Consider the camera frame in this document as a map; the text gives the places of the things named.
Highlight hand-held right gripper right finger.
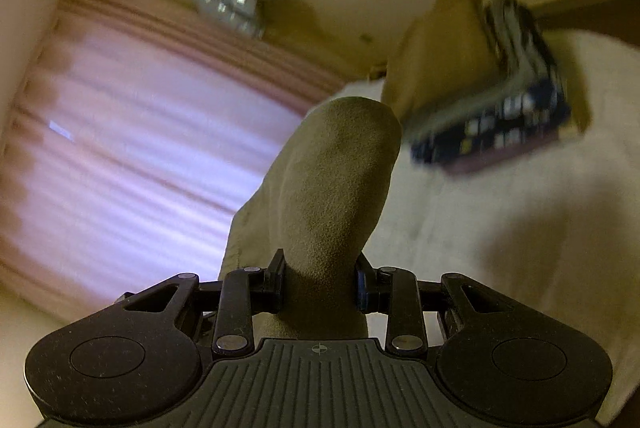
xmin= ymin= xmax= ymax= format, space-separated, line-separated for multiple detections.
xmin=354 ymin=253 xmax=521 ymax=355

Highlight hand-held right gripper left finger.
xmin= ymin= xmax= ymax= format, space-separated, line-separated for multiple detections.
xmin=122 ymin=249 xmax=287 ymax=355

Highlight stack of patterned folded clothes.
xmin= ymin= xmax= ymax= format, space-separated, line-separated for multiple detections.
xmin=382 ymin=0 xmax=593 ymax=179

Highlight grey striped bedspread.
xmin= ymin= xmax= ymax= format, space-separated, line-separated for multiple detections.
xmin=345 ymin=28 xmax=640 ymax=409

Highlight olive brown pants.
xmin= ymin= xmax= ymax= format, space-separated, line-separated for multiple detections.
xmin=220 ymin=96 xmax=403 ymax=341

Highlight pink curtain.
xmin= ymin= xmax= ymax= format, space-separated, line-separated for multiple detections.
xmin=0 ymin=0 xmax=351 ymax=313

